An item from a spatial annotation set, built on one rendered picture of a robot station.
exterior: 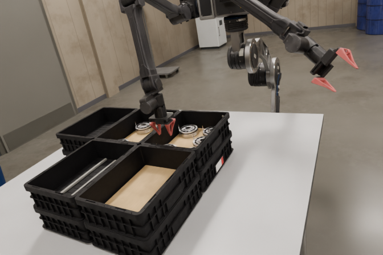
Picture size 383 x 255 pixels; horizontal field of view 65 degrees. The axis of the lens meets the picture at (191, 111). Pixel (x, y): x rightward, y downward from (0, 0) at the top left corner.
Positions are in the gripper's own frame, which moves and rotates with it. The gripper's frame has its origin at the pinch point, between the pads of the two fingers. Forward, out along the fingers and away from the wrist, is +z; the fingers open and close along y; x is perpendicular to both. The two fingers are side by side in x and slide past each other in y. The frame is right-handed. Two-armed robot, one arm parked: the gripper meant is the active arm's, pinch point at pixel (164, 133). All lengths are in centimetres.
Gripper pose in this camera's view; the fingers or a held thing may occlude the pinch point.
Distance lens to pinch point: 141.2
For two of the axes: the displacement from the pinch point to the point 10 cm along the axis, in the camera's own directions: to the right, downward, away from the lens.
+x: 4.5, -4.1, 8.0
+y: 8.8, 0.2, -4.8
